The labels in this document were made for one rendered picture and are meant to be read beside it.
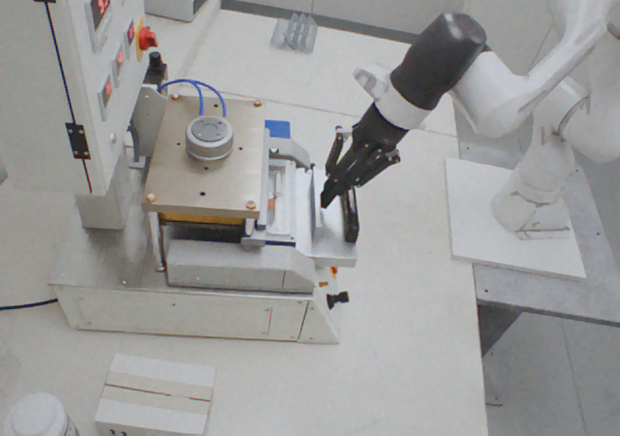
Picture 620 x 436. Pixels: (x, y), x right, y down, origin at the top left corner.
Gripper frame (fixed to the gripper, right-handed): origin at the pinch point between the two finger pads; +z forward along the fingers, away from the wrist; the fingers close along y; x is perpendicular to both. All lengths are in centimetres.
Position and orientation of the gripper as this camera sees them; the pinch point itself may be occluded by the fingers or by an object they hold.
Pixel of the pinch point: (330, 191)
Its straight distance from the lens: 95.4
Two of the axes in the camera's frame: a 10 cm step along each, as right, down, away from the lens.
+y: 8.9, 3.0, 3.6
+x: -0.2, -7.5, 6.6
